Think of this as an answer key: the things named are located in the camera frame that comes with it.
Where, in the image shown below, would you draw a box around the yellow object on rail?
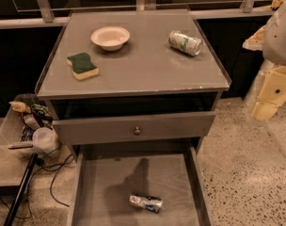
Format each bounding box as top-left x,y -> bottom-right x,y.
271,0 -> 286,10

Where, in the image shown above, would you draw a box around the black tripod leg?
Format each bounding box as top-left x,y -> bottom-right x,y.
4,153 -> 38,226

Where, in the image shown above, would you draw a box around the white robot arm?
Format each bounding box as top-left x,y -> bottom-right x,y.
243,0 -> 286,121

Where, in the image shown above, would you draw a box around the clear plastic cup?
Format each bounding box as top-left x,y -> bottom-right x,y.
32,127 -> 58,153

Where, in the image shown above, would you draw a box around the green white soda can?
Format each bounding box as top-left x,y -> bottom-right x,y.
168,30 -> 203,57

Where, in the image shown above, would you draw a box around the clear plastic bin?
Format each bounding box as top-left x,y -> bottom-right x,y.
0,94 -> 60,186

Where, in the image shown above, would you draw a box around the colourful snack bags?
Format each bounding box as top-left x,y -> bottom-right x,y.
9,101 -> 53,130

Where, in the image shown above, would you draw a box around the silver blue redbull can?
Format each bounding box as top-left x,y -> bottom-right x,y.
129,194 -> 163,214

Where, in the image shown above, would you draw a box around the grey upper drawer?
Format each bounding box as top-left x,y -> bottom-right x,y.
53,111 -> 215,145

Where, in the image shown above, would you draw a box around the green yellow sponge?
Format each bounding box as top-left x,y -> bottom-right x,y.
67,53 -> 99,80

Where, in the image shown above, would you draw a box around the white paper bowl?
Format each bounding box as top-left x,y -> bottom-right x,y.
91,26 -> 130,51

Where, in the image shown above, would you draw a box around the black floor cable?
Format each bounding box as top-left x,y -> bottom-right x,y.
0,143 -> 75,219

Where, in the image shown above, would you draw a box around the brass drawer knob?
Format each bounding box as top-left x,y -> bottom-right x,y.
134,126 -> 142,136

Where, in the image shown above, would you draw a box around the metal railing frame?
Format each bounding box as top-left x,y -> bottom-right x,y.
0,0 -> 274,29

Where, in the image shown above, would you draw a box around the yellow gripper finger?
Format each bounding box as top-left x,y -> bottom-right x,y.
251,66 -> 286,121
243,26 -> 264,51

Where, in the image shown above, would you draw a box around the grey drawer cabinet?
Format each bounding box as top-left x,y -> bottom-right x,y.
34,8 -> 232,162

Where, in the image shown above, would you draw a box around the grey open lower drawer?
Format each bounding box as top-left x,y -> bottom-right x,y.
67,141 -> 215,226

